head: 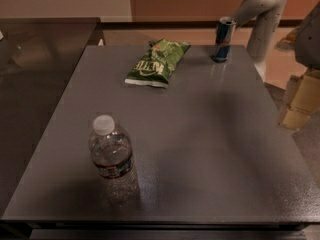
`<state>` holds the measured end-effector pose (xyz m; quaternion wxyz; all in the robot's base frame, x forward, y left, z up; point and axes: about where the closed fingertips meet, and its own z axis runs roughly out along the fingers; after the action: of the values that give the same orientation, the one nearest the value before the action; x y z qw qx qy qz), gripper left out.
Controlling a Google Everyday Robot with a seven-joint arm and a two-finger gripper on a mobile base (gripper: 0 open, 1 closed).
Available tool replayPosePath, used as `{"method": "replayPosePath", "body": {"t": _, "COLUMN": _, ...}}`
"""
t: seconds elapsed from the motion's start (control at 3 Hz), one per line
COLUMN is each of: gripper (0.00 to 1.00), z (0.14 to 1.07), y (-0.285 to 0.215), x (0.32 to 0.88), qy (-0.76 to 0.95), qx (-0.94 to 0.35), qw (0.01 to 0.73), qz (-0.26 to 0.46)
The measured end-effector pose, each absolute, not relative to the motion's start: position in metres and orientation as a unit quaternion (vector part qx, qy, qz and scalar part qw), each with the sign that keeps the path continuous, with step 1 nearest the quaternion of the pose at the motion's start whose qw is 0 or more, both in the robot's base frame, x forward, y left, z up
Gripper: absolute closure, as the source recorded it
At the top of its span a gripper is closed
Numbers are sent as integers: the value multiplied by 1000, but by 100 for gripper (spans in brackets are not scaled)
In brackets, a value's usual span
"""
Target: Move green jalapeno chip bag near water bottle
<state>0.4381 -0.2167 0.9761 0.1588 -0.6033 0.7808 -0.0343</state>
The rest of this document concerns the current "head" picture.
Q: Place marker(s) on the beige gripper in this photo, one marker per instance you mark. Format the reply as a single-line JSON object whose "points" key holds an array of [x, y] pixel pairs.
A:
{"points": [[309, 39]]}

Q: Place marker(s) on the green jalapeno chip bag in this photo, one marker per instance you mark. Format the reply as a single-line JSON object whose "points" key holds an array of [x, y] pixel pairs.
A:
{"points": [[157, 65]]}

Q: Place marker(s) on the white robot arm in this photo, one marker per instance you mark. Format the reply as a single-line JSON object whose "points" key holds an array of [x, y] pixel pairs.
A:
{"points": [[267, 14]]}

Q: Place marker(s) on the clear plastic water bottle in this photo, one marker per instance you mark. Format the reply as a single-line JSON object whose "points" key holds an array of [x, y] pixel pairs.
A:
{"points": [[112, 154]]}

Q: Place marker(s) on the blue silver energy drink can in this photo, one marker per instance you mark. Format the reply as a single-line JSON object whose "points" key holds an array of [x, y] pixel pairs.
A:
{"points": [[224, 33]]}

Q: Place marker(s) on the dark side table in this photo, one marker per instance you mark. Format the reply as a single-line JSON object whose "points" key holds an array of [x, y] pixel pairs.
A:
{"points": [[38, 57]]}

